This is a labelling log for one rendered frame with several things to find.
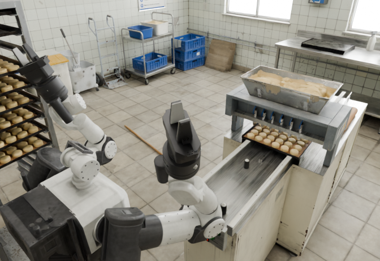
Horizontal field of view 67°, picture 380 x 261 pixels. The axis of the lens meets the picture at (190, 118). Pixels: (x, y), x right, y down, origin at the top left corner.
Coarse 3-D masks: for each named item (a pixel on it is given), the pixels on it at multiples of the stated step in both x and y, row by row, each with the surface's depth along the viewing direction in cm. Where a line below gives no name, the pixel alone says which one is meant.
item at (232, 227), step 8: (288, 160) 177; (280, 168) 170; (272, 176) 164; (280, 176) 173; (264, 184) 158; (272, 184) 163; (256, 192) 153; (264, 192) 156; (248, 200) 148; (256, 200) 148; (248, 208) 143; (240, 216) 138; (232, 224) 134; (240, 224) 140; (232, 232) 134
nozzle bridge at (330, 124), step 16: (240, 96) 193; (240, 112) 201; (272, 112) 189; (288, 112) 173; (304, 112) 173; (336, 112) 173; (288, 128) 182; (304, 128) 179; (320, 128) 172; (336, 128) 157; (320, 144) 171; (336, 144) 175
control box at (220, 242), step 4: (224, 228) 140; (224, 232) 138; (216, 236) 143; (220, 236) 141; (224, 236) 139; (208, 240) 148; (212, 240) 146; (216, 240) 144; (220, 240) 142; (224, 240) 141; (216, 244) 146; (220, 244) 143; (224, 244) 142; (220, 248) 145; (224, 248) 144
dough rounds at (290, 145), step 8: (256, 128) 207; (264, 128) 210; (248, 136) 198; (256, 136) 197; (264, 136) 198; (272, 136) 197; (280, 136) 197; (296, 136) 197; (272, 144) 189; (280, 144) 192; (288, 144) 188; (296, 144) 191; (304, 144) 189; (288, 152) 184; (296, 152) 181
